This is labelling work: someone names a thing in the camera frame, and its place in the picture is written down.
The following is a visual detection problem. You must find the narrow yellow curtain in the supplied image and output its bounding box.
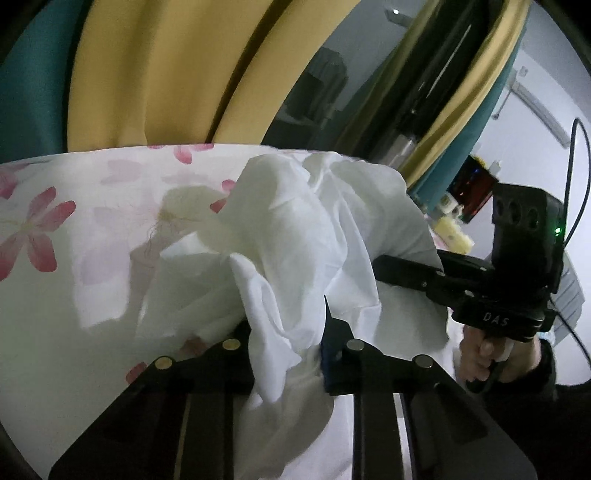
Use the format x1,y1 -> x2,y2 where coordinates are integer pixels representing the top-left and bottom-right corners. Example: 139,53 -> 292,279
372,0 -> 532,185

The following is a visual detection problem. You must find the white air conditioner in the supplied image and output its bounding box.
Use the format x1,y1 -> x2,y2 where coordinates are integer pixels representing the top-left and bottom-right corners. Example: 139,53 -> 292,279
510,78 -> 573,148

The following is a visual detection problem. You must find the white slatted chair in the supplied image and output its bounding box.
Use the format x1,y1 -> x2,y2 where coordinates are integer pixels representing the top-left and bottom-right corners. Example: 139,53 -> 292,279
554,263 -> 585,333

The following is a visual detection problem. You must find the computer case with red lights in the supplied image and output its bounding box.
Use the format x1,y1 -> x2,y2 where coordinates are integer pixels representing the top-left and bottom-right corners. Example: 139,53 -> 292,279
450,154 -> 502,224

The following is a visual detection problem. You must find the white shirt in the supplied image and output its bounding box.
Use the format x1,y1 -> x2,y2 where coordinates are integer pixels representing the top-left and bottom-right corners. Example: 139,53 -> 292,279
136,152 -> 451,480

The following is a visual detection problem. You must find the floral bed sheet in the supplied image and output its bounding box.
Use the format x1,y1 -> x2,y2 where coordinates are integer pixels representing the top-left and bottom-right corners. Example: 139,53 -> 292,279
0,143 -> 352,480

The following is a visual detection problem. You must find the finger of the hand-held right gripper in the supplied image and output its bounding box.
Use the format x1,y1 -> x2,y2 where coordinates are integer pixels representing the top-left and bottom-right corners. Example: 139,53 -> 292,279
434,249 -> 495,278
372,255 -> 462,305

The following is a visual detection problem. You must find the wide yellow curtain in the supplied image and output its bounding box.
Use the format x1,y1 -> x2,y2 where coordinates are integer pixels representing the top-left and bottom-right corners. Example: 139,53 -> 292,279
67,0 -> 363,153

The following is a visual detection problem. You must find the narrow teal curtain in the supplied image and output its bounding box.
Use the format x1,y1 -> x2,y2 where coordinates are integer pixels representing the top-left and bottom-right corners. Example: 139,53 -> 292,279
411,46 -> 525,213

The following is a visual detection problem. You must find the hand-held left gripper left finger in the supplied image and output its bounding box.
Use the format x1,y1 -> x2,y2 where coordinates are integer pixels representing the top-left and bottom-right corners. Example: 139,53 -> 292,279
48,323 -> 254,480

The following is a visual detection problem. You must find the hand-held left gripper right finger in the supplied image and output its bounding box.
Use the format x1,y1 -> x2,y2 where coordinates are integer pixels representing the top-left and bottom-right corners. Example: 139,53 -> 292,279
321,295 -> 534,480

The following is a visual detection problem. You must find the wide teal curtain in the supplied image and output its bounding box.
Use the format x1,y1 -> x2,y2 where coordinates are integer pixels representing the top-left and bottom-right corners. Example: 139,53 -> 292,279
0,0 -> 93,164

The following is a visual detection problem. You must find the person's right forearm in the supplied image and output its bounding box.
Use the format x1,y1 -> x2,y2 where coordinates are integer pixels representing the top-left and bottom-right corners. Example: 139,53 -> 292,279
480,339 -> 583,462

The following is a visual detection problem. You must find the steel tumbler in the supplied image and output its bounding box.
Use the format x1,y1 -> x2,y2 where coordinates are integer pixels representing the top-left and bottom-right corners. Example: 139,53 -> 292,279
390,136 -> 421,169

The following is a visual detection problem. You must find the person's right hand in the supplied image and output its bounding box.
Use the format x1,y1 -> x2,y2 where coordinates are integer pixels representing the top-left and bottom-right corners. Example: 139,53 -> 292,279
455,323 -> 543,393

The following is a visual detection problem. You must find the black cable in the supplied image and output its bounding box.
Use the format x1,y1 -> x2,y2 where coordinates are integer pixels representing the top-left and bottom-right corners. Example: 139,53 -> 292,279
551,117 -> 591,344

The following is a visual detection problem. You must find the yellow tissue box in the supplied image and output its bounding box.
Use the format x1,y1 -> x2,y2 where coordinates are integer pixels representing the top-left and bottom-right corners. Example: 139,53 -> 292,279
431,217 -> 474,252

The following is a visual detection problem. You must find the dark window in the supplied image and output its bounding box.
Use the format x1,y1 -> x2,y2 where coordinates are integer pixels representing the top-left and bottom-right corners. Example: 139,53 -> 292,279
261,0 -> 490,171

